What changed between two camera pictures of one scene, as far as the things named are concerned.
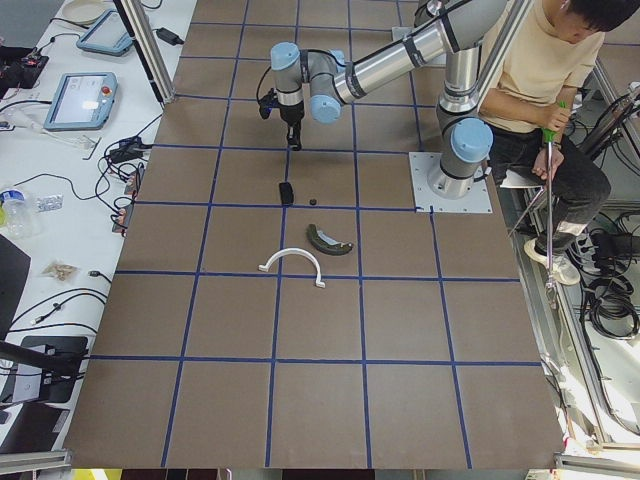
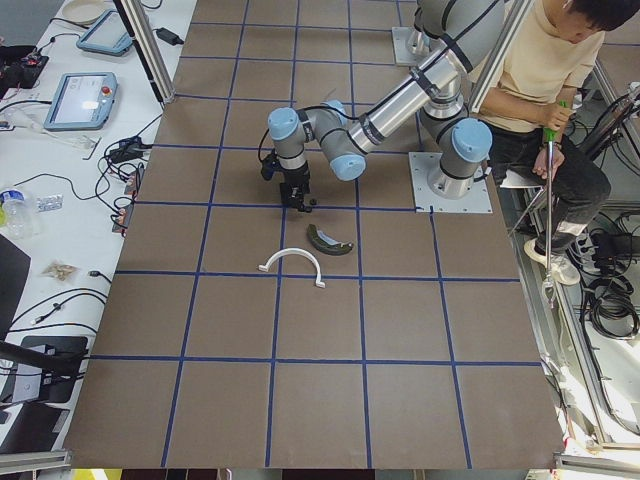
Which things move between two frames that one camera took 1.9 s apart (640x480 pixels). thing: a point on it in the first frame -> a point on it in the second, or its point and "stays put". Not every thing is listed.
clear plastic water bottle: [16, 213] stays put
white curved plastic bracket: [265, 267] stays put
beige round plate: [83, 11] stays put
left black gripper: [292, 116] -> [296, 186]
